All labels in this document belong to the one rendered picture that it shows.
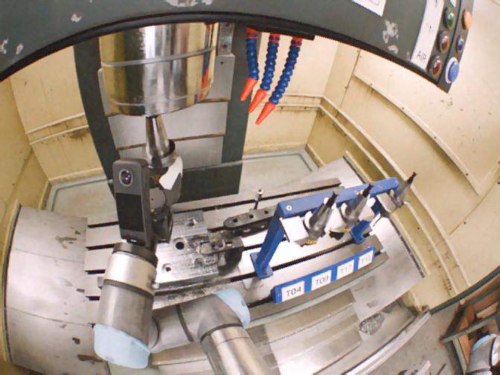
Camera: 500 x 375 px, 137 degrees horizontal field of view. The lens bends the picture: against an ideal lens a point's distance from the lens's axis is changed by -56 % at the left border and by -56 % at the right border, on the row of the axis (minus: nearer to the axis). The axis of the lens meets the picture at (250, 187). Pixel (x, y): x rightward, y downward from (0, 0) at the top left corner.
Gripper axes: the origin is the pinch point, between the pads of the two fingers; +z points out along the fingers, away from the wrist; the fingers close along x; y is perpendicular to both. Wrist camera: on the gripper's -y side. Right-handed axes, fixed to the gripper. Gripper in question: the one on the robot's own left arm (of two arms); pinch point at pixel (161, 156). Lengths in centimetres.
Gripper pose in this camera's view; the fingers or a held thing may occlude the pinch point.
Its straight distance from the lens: 42.6
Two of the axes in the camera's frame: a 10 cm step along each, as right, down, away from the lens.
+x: 9.9, 0.8, 1.0
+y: -1.2, 6.6, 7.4
